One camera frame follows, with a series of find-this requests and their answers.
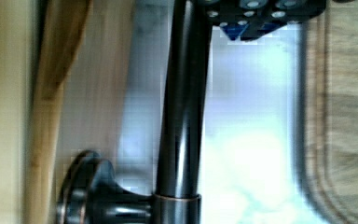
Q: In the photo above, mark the black gripper finger with screws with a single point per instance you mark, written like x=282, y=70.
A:
x=248, y=20

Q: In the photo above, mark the wooden drawer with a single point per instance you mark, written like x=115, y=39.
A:
x=63, y=71

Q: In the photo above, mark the dark metal drawer handle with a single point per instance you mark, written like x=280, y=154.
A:
x=90, y=193

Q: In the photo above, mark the wooden cutting board tray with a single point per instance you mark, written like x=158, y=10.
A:
x=328, y=147

